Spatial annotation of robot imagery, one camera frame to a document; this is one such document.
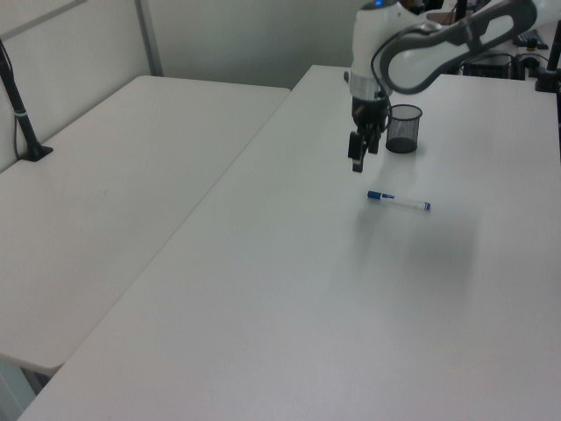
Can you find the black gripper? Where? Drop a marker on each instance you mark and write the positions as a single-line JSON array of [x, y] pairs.
[[368, 112]]

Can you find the blue white marker pen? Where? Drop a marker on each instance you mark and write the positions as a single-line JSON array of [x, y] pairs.
[[401, 201]]

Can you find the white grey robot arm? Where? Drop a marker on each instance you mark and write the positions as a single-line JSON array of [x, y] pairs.
[[416, 66]]

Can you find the black mesh pen cup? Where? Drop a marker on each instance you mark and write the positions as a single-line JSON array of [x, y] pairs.
[[405, 131]]

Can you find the black electronics box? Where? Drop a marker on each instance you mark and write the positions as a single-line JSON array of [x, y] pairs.
[[488, 66]]

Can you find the black monitor stand pole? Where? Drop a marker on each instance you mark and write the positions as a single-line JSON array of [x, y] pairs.
[[460, 9]]

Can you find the black clamp stand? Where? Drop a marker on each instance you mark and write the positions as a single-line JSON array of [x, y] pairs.
[[548, 79]]

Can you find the black computer keyboard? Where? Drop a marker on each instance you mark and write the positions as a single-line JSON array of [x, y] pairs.
[[537, 40]]

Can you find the black camera stand pole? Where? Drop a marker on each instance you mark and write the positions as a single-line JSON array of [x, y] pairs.
[[27, 131]]

